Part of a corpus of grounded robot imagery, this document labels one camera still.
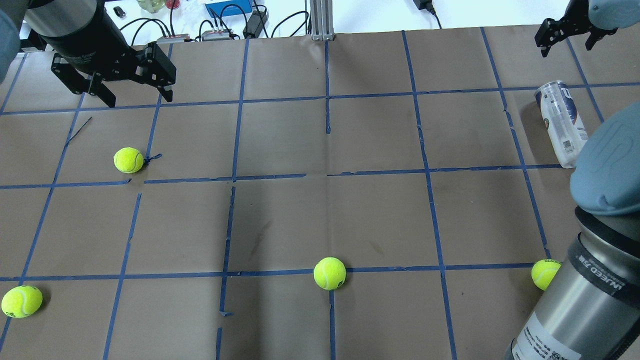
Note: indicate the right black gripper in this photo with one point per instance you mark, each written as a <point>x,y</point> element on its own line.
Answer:
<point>576,24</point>

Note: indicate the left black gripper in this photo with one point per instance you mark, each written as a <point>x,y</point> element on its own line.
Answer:
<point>86,46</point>

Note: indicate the clear tennis ball can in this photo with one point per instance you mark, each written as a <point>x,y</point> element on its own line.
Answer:
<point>563,122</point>

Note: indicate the tennis ball near left arm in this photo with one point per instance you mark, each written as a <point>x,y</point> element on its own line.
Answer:
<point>22,301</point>

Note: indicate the tennis ball near right arm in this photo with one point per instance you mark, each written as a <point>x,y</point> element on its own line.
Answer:
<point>543,272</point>

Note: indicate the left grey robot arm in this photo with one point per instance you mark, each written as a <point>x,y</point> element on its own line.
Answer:
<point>89,49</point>

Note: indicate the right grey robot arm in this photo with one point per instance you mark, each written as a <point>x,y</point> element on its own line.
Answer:
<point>591,308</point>

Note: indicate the tennis ball by torn tape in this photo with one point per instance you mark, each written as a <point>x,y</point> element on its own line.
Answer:
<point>128,160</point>

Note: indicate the tennis ball table centre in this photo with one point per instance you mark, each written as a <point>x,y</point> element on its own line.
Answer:
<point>329,274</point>

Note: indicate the blue white cardboard box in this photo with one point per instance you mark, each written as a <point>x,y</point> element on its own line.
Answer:
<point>226,8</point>

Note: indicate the black power adapter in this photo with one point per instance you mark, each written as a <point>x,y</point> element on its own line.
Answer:
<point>255,26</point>

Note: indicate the aluminium frame post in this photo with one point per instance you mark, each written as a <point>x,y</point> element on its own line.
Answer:
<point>321,19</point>

